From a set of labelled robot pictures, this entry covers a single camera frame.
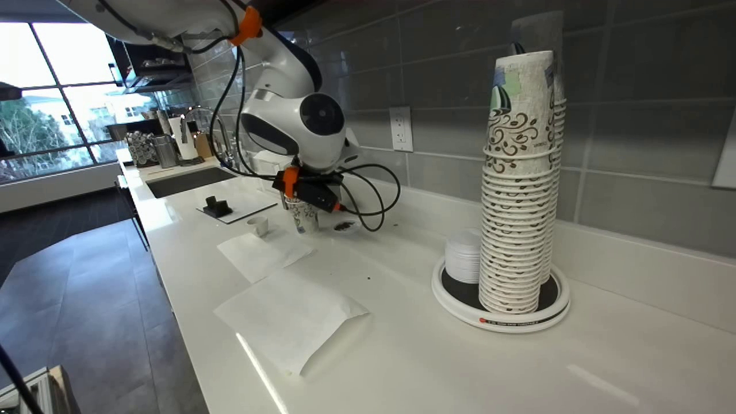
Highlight sleeved paper cup stack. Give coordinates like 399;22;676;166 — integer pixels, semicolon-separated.
508;6;571;290

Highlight orange cable strap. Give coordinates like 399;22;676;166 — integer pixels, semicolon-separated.
227;5;265;45

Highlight round white cup tray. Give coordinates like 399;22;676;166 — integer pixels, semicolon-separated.
431;255;572;336

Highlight white wall outlet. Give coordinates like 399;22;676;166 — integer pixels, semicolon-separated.
388;105;415;155

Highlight white paper napkin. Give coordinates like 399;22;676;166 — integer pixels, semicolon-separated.
212;270;372;380
217;227;317;284

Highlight dark overhead fixture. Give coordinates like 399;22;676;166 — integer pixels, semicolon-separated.
123;43;193;97

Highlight wrist camera orange mount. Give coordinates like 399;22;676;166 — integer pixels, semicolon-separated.
277;160;307;202

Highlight white silver kettle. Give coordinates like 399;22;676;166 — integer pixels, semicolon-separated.
164;111;200;163

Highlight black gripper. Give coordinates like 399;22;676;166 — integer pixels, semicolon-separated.
296;169;344;214

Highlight metal canister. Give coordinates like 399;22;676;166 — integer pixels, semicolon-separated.
154;134;180;169

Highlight dark recessed sink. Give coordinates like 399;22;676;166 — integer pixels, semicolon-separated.
144;166;236;199

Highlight grey slatted frame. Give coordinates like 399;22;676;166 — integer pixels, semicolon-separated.
0;366;79;414

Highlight small black object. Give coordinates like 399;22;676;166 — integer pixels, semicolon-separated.
202;194;235;220

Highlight large window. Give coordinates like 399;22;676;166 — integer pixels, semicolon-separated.
0;21;129;184

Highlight brown bottle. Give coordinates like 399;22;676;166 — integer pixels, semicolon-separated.
192;132;217;160

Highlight white wall plate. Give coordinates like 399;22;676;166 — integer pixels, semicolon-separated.
711;105;736;191

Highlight white board dark edge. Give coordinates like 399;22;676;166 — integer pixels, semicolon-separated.
192;181;281;227

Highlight glass storage jar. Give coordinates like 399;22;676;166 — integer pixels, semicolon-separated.
125;129;159;169

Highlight short stack white cups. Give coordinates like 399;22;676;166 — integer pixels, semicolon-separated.
443;227;482;287

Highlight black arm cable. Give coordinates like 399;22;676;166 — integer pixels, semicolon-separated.
205;6;403;235

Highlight tall patterned paper cup stack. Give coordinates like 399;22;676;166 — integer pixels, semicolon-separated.
477;49;560;318

